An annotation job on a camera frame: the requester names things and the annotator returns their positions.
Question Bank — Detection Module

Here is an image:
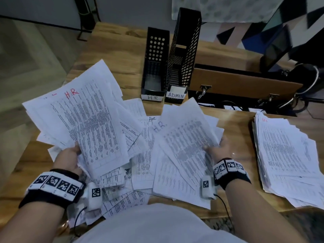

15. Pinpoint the person's right hand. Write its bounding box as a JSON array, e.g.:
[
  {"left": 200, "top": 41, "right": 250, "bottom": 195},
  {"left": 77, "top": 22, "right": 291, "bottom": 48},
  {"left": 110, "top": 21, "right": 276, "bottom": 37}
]
[{"left": 204, "top": 136, "right": 235, "bottom": 165}]

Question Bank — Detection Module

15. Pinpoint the person's left hand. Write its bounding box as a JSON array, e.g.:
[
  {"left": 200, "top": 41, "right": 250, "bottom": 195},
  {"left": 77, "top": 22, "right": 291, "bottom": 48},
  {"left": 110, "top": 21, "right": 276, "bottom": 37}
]
[{"left": 53, "top": 142, "right": 83, "bottom": 176}]

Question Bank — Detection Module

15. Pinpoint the small printed paper bundle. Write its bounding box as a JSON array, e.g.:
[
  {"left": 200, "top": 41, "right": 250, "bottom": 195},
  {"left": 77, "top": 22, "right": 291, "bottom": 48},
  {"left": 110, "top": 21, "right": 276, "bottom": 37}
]
[{"left": 157, "top": 97, "right": 225, "bottom": 191}]

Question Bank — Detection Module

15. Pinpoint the large printed paper bundle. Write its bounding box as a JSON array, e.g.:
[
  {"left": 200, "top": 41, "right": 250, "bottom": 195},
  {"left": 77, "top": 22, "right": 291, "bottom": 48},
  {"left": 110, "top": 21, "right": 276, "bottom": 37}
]
[{"left": 22, "top": 59, "right": 130, "bottom": 179}]

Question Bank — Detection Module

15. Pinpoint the person's left forearm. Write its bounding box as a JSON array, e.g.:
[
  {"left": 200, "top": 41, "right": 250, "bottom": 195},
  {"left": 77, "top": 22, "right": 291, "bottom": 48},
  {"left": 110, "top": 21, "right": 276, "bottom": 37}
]
[{"left": 0, "top": 199, "right": 67, "bottom": 243}]

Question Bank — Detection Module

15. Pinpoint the person's right forearm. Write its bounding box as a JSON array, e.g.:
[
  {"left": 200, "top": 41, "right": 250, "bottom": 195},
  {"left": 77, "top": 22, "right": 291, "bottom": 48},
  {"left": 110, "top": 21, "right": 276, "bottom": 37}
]
[{"left": 225, "top": 179, "right": 308, "bottom": 243}]

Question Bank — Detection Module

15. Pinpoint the black wristband with marker tags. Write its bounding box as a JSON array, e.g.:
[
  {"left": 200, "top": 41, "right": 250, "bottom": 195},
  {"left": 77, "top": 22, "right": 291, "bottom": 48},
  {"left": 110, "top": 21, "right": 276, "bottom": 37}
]
[
  {"left": 213, "top": 158, "right": 251, "bottom": 191},
  {"left": 19, "top": 169, "right": 86, "bottom": 210}
]

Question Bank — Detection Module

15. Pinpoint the scattered pile of printed papers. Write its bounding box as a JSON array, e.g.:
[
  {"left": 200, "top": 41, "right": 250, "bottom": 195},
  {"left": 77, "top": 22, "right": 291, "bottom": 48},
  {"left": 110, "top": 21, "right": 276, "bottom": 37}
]
[{"left": 37, "top": 98, "right": 212, "bottom": 227}]

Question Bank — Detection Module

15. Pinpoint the neat stack of printed papers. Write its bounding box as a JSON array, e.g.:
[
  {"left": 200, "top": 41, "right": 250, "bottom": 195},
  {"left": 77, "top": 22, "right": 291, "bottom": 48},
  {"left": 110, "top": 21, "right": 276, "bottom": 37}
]
[{"left": 253, "top": 111, "right": 324, "bottom": 210}]

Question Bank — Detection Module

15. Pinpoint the person's white shirt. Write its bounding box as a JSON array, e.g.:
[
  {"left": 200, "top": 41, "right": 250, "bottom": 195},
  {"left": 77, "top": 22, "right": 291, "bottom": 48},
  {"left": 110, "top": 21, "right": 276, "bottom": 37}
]
[{"left": 73, "top": 203, "right": 250, "bottom": 243}]

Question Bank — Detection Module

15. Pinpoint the tall black mesh file holder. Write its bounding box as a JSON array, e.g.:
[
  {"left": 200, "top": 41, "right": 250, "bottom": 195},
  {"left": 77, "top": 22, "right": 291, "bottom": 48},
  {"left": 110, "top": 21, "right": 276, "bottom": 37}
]
[{"left": 165, "top": 7, "right": 202, "bottom": 104}]

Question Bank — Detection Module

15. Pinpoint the short black perforated file holder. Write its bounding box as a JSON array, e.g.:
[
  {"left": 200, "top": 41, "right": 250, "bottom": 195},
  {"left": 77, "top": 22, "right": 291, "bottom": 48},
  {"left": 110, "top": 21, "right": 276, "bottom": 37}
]
[{"left": 141, "top": 27, "right": 170, "bottom": 102}]

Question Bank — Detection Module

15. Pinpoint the black monitor screen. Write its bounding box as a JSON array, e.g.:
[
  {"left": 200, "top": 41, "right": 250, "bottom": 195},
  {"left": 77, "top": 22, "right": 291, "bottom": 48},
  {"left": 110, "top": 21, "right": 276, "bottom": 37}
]
[{"left": 260, "top": 25, "right": 293, "bottom": 73}]

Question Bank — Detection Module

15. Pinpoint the black metal stand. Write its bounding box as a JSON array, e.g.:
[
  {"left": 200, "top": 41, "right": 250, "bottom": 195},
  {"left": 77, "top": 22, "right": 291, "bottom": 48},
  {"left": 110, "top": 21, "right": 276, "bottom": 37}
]
[{"left": 74, "top": 0, "right": 101, "bottom": 42}]

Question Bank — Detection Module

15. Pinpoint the geometric patterned panel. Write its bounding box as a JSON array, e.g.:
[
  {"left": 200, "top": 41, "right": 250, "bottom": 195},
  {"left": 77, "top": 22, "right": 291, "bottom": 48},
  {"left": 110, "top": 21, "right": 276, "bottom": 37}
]
[{"left": 172, "top": 0, "right": 324, "bottom": 56}]

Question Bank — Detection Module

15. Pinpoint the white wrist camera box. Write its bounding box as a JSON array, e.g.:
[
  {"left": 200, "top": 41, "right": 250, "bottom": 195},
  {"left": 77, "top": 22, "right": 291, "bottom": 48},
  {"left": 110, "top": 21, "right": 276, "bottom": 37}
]
[
  {"left": 83, "top": 182, "right": 103, "bottom": 211},
  {"left": 201, "top": 175, "right": 217, "bottom": 200}
]

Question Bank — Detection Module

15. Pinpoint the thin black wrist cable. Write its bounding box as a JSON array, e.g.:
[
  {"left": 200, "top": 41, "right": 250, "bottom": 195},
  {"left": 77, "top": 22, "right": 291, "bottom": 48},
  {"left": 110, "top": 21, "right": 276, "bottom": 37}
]
[
  {"left": 214, "top": 193, "right": 233, "bottom": 221},
  {"left": 73, "top": 207, "right": 88, "bottom": 238}
]

